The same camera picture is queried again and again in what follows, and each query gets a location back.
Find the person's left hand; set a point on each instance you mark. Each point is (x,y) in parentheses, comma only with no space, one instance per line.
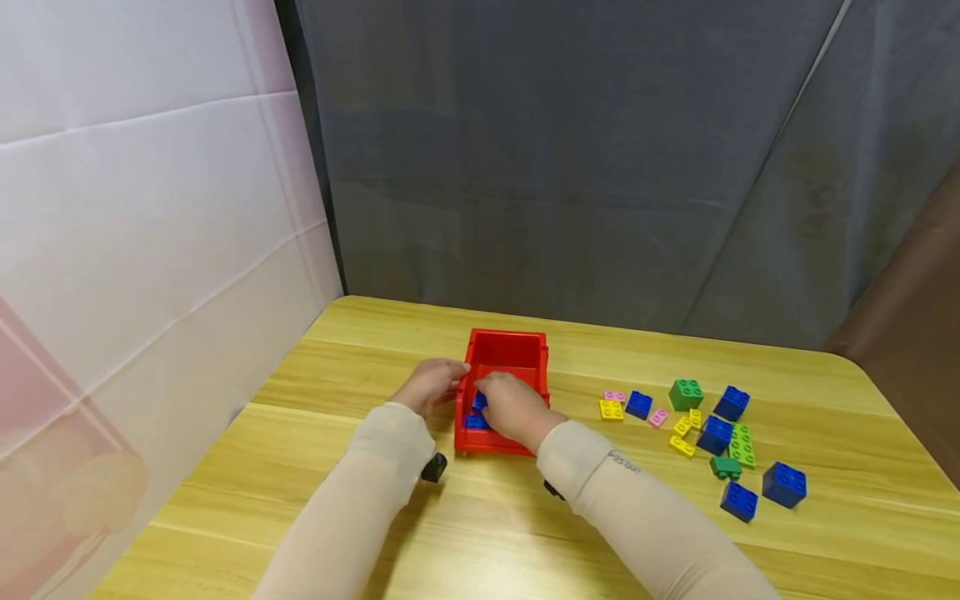
(427,385)

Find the person's right hand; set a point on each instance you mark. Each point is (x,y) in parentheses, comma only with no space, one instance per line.
(521,412)

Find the person's right fingers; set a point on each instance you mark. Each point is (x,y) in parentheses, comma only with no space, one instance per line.
(495,388)

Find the person's left fingers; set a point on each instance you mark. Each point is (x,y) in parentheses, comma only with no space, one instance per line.
(454,372)

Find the red plastic bin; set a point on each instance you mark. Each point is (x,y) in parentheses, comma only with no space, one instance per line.
(502,350)

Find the person's left forearm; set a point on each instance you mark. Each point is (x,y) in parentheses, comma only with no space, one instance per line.
(352,517)

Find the person's right forearm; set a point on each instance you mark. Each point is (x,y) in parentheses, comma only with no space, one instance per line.
(645,525)

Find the black wrist band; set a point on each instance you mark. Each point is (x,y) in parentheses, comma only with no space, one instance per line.
(434,467)
(553,490)

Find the yellow toy brick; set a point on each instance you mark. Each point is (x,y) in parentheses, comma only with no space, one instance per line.
(682,427)
(682,447)
(695,418)
(611,410)

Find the pink flat toy brick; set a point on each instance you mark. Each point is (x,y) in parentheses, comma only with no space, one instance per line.
(614,396)
(658,417)

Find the dark green toy brick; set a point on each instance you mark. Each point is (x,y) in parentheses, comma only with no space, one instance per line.
(725,467)

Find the light green flat toy brick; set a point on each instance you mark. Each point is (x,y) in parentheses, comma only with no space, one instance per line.
(742,447)

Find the large blue toy brick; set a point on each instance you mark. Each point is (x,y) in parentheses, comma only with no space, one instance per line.
(784,486)

